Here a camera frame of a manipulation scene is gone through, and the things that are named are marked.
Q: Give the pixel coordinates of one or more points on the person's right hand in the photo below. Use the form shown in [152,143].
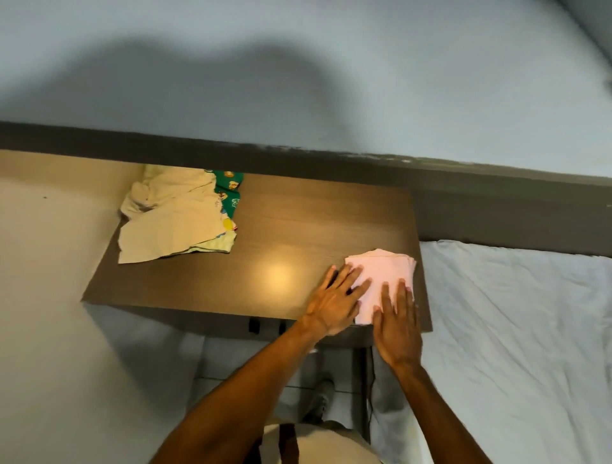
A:
[398,337]

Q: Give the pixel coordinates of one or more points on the person's left hand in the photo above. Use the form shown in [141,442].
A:
[330,308]

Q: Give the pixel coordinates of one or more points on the person's left middle finger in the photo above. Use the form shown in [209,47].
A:
[351,283]

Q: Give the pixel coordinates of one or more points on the person's left little finger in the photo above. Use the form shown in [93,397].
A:
[327,278]

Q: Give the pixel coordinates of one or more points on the person's right middle finger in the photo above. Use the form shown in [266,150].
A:
[399,300]

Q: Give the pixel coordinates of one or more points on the person's right thumb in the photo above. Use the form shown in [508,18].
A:
[377,321]

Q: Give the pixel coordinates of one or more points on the pink cloth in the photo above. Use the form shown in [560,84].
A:
[382,267]

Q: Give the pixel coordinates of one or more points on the person's right forearm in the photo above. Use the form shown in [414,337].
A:
[437,413]

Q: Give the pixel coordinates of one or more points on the person's left forearm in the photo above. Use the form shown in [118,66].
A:
[239,396]

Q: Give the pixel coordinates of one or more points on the dark table leg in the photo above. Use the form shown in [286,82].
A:
[362,382]

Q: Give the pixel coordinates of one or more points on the person's grey shoe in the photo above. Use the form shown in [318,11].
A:
[321,399]

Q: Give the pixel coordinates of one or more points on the bed with white sheet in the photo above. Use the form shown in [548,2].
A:
[516,349]

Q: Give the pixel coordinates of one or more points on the dark wooden headboard panel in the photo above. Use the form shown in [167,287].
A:
[478,200]

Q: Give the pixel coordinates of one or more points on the green cartoon print cloth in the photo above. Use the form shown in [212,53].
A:
[230,189]

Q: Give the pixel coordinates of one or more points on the person's beige shirt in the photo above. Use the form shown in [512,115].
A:
[330,447]

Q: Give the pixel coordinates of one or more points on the crumpled cream cloth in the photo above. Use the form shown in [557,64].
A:
[167,220]

